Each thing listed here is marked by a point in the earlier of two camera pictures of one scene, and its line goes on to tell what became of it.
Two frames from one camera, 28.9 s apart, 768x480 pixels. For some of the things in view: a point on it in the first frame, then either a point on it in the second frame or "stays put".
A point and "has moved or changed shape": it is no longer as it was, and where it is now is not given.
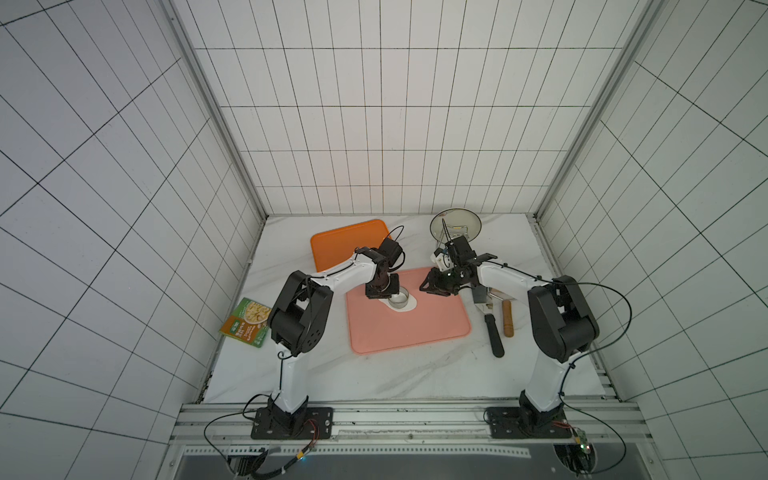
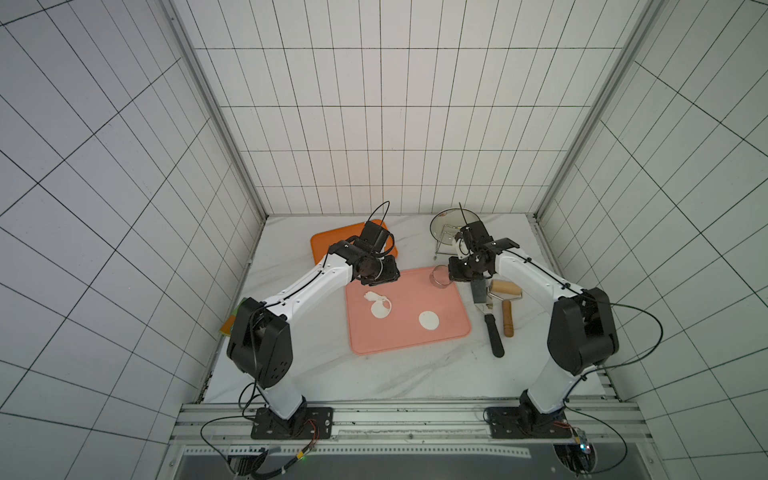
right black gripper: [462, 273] → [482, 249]
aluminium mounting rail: [207, 422] stays put
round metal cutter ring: [400, 299] has moved or changed shape
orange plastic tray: [337, 247] stays put
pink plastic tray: [375, 327] stays put
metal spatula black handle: [491, 324] stays put
